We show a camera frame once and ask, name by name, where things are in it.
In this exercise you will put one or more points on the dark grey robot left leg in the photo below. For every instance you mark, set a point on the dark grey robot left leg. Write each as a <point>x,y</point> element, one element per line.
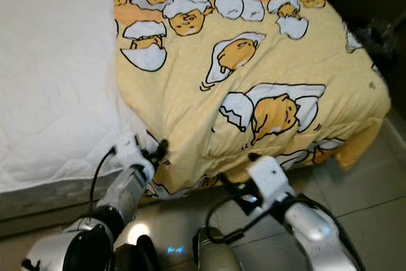
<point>139,255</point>

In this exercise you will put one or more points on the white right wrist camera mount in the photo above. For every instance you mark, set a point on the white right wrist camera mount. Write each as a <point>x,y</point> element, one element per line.
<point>268,176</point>

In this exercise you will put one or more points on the yellow cartoon egg blanket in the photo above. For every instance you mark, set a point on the yellow cartoon egg blanket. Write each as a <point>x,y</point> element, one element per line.
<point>260,61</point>

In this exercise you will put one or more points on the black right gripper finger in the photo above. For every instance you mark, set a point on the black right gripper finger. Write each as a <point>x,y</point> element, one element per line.
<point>230,185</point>
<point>254,156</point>

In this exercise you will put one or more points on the grey fluffy item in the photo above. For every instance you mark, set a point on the grey fluffy item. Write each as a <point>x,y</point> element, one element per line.
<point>384,42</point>

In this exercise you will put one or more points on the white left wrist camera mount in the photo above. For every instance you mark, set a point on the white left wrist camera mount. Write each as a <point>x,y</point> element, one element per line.
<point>132,157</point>

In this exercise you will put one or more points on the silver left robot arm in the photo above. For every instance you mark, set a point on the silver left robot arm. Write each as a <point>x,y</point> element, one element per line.
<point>124,195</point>

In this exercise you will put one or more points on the white quilted mattress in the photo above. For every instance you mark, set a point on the white quilted mattress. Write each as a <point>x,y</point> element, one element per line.
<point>51,61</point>

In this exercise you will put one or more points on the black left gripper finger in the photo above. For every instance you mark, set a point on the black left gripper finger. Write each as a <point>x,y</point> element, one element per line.
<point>164,147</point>

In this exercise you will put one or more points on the dark grey robot right leg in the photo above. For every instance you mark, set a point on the dark grey robot right leg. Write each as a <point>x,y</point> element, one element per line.
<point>219,252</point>

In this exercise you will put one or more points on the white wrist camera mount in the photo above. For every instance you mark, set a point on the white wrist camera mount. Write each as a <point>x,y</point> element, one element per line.
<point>268,176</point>
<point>132,157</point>

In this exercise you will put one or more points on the dark grey robot leg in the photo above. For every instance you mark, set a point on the dark grey robot leg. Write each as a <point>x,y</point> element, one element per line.
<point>219,252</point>
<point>139,255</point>

